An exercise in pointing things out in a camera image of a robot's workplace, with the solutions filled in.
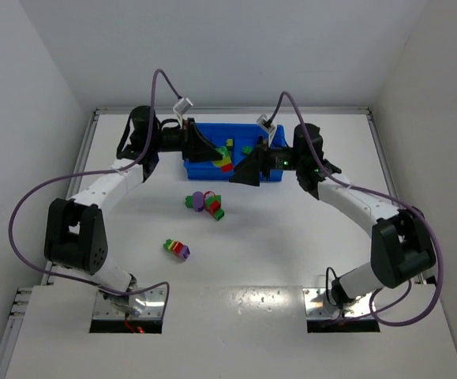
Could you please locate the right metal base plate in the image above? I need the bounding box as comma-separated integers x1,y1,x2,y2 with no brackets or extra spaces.
302,287,371,321

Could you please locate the green square lego brick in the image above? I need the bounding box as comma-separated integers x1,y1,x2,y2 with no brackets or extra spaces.
241,145,253,156

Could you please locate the blue divided plastic tray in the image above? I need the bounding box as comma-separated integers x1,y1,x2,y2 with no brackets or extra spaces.
184,122,268,181

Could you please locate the small rainbow lego stack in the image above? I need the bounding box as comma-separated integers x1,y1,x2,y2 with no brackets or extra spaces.
163,239,190,261

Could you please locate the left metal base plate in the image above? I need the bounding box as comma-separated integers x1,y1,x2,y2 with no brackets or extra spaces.
92,286,168,321

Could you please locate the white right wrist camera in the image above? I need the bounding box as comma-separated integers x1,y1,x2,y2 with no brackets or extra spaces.
257,114,277,134

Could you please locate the green yellow red lego stack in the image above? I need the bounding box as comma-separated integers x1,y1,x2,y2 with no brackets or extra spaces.
212,146,234,173

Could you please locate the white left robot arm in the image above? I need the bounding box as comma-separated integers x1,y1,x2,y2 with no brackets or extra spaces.
44,106,222,315

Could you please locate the metal base plate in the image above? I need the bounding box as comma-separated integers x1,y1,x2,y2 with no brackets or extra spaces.
302,287,371,321
92,286,168,321

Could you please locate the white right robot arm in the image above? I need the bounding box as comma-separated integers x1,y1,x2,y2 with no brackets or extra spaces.
230,123,436,309

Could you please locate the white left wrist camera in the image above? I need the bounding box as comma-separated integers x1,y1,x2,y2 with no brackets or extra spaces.
172,97,193,126

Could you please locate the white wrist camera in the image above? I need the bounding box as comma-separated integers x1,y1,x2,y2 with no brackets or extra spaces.
257,114,277,134
172,97,193,126

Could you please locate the purple and green lego cluster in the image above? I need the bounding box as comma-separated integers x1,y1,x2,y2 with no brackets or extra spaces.
185,191,225,221

